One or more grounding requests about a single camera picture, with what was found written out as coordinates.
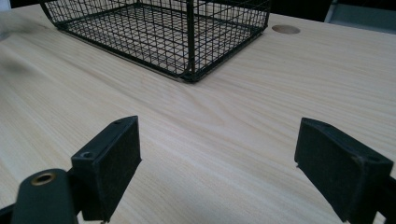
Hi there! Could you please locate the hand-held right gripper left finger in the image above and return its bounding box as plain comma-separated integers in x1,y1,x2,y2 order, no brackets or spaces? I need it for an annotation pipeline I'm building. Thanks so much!
70,115,143,223

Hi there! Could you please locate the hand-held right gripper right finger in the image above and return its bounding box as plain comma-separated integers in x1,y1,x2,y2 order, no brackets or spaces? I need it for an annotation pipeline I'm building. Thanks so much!
293,117,394,224

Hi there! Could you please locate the grey metal stand base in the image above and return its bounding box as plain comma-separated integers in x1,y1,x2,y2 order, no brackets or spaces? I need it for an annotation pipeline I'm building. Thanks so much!
324,0,396,35

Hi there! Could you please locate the black wire mesh basket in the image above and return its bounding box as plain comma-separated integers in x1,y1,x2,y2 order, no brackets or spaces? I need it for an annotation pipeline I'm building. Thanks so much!
38,0,273,83

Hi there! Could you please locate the round wooden cable hole cover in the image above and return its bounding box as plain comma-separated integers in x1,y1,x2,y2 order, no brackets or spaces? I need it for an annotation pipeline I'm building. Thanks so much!
271,24,302,35

